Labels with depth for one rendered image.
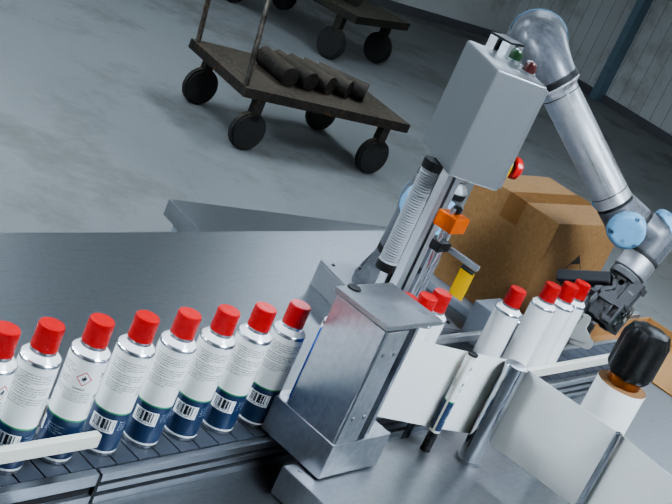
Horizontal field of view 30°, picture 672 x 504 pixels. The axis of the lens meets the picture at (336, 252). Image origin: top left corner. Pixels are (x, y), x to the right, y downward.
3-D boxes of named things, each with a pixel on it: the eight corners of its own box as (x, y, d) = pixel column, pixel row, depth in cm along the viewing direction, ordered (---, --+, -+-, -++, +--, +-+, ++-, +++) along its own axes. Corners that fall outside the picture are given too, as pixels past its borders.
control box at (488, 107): (447, 175, 202) (497, 68, 196) (421, 139, 217) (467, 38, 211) (501, 194, 206) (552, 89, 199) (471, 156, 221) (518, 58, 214)
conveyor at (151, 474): (87, 504, 164) (99, 475, 162) (41, 454, 170) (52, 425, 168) (644, 381, 292) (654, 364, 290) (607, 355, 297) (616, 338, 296)
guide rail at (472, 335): (352, 356, 209) (355, 349, 208) (347, 352, 210) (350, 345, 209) (638, 318, 292) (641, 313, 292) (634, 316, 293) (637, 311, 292)
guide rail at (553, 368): (370, 408, 207) (374, 398, 206) (365, 404, 207) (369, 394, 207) (653, 355, 290) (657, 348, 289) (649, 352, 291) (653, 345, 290)
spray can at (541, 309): (511, 381, 246) (557, 292, 239) (491, 366, 248) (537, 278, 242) (525, 378, 250) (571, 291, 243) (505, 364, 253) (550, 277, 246)
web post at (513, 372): (470, 469, 205) (520, 374, 199) (450, 453, 207) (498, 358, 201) (485, 465, 208) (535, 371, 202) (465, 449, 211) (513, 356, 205)
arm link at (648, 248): (650, 205, 266) (679, 232, 266) (617, 244, 264) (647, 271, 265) (664, 203, 258) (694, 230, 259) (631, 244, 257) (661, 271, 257)
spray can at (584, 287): (542, 375, 255) (587, 290, 248) (523, 361, 258) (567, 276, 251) (554, 373, 259) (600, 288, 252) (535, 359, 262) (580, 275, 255)
